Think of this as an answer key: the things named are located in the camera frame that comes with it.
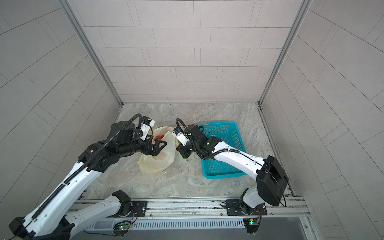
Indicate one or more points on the right green circuit board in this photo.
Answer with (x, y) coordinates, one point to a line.
(252, 225)

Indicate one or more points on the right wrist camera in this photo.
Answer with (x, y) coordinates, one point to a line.
(180, 136)

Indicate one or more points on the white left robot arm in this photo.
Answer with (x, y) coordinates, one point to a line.
(51, 220)

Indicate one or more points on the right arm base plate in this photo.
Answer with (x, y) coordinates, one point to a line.
(236, 207)

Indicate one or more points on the left green circuit board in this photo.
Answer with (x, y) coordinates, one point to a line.
(121, 228)

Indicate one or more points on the cream printed plastic bag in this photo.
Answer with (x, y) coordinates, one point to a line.
(168, 156)

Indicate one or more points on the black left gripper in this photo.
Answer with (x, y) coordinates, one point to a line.
(155, 150)

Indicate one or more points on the aluminium mounting rail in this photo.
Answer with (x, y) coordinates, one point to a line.
(214, 208)

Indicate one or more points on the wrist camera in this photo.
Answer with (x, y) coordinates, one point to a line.
(146, 125)
(180, 136)

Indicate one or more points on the green circuit board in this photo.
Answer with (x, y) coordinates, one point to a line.
(121, 228)
(252, 225)

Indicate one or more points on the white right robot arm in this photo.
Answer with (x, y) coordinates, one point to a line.
(271, 179)

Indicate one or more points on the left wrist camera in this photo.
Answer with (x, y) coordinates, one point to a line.
(146, 125)

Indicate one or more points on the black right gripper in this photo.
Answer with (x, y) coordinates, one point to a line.
(183, 149)

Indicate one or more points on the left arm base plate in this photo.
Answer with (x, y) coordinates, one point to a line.
(135, 209)

